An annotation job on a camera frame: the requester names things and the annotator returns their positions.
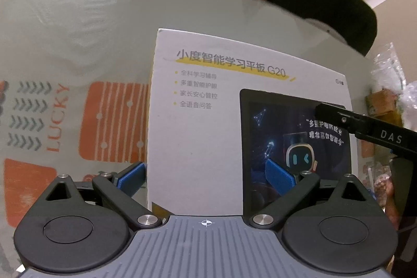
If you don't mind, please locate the black chair back cover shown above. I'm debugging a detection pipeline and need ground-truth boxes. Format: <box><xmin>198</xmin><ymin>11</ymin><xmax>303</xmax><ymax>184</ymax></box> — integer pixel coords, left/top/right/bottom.
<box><xmin>267</xmin><ymin>0</ymin><xmax>378</xmax><ymax>57</ymax></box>

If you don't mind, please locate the crumpled clear plastic bag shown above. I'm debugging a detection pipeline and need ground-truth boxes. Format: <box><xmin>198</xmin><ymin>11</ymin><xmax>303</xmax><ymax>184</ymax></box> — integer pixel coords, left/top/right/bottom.
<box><xmin>368</xmin><ymin>44</ymin><xmax>417</xmax><ymax>124</ymax></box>

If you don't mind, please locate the clear bag of nuts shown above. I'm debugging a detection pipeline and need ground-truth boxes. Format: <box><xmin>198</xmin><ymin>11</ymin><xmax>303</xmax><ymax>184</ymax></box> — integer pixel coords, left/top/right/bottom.
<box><xmin>371</xmin><ymin>167</ymin><xmax>395</xmax><ymax>204</ymax></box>

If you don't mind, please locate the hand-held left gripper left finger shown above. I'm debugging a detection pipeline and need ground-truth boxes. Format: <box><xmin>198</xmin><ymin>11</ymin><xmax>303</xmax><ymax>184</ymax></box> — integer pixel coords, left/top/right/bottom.
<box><xmin>45</xmin><ymin>162</ymin><xmax>162</xmax><ymax>229</ymax></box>

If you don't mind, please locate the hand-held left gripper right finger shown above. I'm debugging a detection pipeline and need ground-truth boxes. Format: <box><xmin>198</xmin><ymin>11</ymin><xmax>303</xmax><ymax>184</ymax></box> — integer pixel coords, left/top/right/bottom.
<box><xmin>249</xmin><ymin>159</ymin><xmax>370</xmax><ymax>229</ymax></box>

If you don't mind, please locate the white tablet box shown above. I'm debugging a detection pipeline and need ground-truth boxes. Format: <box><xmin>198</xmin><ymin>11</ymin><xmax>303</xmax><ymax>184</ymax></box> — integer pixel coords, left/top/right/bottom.
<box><xmin>146</xmin><ymin>28</ymin><xmax>354</xmax><ymax>217</ymax></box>

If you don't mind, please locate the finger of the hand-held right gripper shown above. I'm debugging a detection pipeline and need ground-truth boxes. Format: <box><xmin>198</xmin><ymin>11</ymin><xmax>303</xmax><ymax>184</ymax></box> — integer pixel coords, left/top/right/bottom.
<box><xmin>313</xmin><ymin>101</ymin><xmax>363</xmax><ymax>137</ymax></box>

